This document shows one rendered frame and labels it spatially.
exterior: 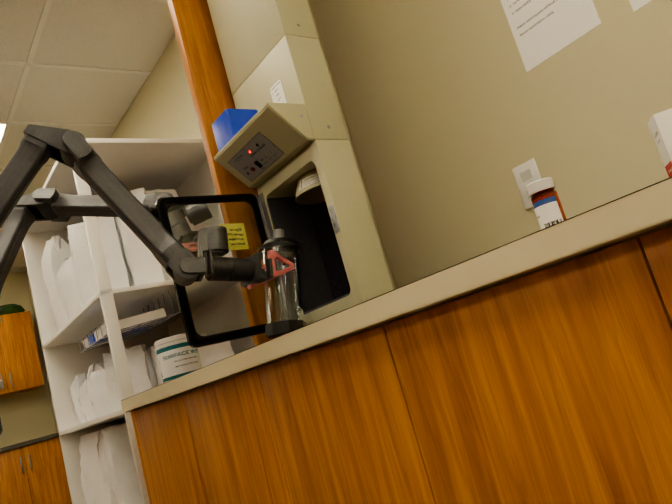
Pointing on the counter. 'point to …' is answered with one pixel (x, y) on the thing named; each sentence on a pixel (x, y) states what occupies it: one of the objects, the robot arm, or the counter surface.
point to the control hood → (290, 123)
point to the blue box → (230, 124)
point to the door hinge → (265, 215)
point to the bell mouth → (309, 189)
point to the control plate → (255, 156)
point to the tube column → (257, 31)
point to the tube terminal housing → (317, 67)
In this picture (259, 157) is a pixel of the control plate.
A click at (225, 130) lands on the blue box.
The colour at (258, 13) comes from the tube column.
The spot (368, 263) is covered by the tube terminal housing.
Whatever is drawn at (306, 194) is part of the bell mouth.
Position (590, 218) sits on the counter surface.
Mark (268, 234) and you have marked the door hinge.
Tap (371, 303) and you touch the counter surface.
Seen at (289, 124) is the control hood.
